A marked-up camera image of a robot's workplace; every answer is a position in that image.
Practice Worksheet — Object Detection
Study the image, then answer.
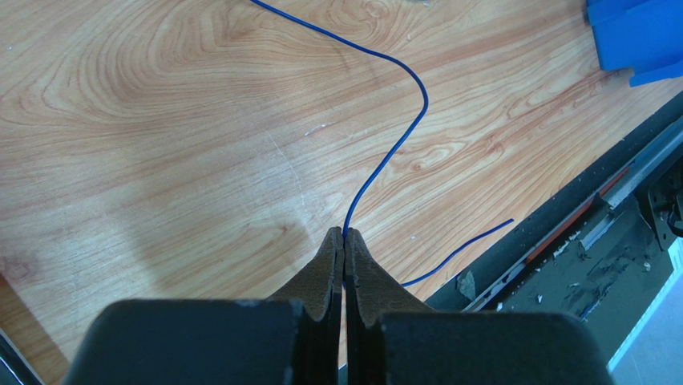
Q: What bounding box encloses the blue thin cable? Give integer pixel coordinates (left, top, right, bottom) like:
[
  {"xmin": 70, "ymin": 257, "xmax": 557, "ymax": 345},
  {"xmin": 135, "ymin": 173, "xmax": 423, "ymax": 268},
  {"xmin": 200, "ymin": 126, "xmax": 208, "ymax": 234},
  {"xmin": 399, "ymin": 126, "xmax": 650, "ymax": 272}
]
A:
[{"xmin": 249, "ymin": 0, "xmax": 515, "ymax": 288}]

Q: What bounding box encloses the strawberry print tray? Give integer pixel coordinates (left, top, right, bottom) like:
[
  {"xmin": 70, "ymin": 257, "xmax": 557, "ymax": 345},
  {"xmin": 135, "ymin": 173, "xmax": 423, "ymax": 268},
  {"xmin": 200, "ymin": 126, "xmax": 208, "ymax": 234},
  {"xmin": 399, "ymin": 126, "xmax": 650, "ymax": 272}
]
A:
[{"xmin": 1, "ymin": 330, "xmax": 44, "ymax": 385}]

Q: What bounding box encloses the aluminium frame rail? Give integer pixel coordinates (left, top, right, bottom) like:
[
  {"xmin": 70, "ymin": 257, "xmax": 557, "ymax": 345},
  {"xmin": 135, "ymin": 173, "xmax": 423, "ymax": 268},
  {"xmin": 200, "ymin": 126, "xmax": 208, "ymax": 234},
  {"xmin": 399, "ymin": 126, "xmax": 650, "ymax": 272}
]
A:
[{"xmin": 463, "ymin": 114, "xmax": 683, "ymax": 385}]

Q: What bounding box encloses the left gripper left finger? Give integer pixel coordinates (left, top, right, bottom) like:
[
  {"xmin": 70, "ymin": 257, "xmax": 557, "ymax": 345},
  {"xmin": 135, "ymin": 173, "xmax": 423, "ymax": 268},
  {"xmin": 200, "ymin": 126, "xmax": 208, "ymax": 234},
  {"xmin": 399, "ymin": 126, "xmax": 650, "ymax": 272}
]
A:
[{"xmin": 65, "ymin": 228, "xmax": 343, "ymax": 384}]

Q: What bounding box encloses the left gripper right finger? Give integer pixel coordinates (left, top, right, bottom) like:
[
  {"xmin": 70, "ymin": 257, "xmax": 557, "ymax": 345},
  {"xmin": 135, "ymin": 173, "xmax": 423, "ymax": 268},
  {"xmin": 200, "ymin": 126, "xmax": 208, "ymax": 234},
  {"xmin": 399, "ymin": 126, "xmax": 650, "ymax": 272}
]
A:
[{"xmin": 344, "ymin": 229, "xmax": 612, "ymax": 384}]

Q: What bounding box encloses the left blue plastic bin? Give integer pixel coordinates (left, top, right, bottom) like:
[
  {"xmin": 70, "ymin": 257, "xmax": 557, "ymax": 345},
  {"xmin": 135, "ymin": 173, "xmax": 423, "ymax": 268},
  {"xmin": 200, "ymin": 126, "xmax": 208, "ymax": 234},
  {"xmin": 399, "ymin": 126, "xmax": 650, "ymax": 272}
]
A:
[{"xmin": 586, "ymin": 0, "xmax": 682, "ymax": 87}]

